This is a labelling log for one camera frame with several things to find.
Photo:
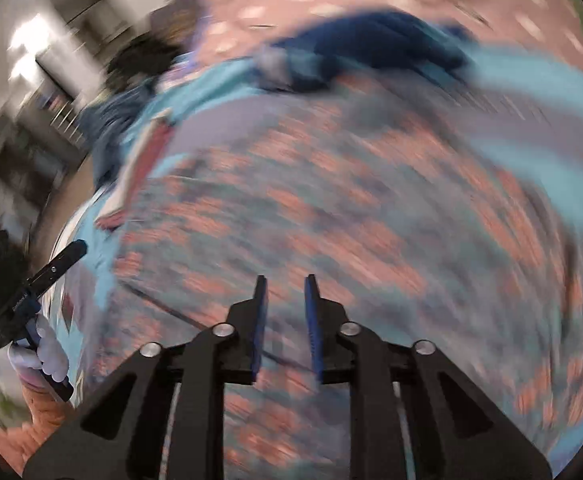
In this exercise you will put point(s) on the navy star-print cloth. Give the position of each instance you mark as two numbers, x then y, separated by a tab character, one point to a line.
371	45

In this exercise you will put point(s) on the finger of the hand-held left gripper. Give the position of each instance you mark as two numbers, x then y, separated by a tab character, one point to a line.
58	265

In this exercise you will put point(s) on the dark blue clothes pile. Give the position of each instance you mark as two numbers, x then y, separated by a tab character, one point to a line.
106	130

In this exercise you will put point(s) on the person's left hand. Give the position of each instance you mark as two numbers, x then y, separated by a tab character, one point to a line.
48	352

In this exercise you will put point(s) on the person's left forearm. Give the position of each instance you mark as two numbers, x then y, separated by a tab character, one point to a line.
46	412

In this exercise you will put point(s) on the floral print garment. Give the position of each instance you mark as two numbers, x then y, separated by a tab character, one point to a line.
346	210

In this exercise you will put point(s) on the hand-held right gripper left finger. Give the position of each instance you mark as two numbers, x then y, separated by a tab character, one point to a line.
259	332

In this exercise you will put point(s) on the turquoise patterned blanket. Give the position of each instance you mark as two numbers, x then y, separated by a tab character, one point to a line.
546	90

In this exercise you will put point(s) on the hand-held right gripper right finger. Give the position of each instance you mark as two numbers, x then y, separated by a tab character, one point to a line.
313	332

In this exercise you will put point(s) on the red and white cloth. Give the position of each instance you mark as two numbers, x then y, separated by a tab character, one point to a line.
146	160

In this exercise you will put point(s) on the dark fluffy cloth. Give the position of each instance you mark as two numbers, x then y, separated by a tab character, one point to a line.
141	57

